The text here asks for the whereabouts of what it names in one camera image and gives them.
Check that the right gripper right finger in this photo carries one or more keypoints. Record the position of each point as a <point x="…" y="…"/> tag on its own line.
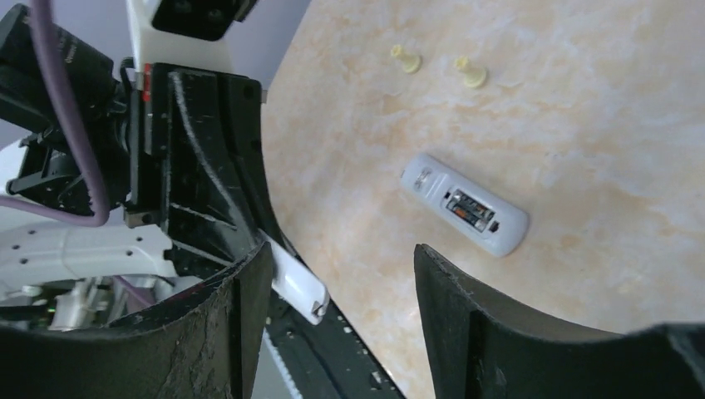
<point x="481" y="343"/>

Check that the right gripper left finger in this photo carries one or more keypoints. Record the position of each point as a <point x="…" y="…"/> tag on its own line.
<point x="202" y="343"/>

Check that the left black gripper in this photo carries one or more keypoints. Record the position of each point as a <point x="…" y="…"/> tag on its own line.
<point x="197" y="166"/>

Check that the white battery cover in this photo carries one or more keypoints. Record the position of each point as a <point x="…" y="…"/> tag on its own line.
<point x="297" y="285"/>

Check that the white remote control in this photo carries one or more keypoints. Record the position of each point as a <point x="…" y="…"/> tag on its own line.
<point x="434" y="183"/>

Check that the AAA battery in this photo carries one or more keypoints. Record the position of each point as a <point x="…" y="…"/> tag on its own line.
<point x="467" y="206"/>
<point x="476" y="223"/>

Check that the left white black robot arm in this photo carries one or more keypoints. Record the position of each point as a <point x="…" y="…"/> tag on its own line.
<point x="74" y="102"/>

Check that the cream chess pawn right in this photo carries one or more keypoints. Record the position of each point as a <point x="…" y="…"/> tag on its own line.
<point x="410" y="63"/>

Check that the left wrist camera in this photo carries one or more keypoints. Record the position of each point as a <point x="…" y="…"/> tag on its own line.
<point x="185" y="33"/>

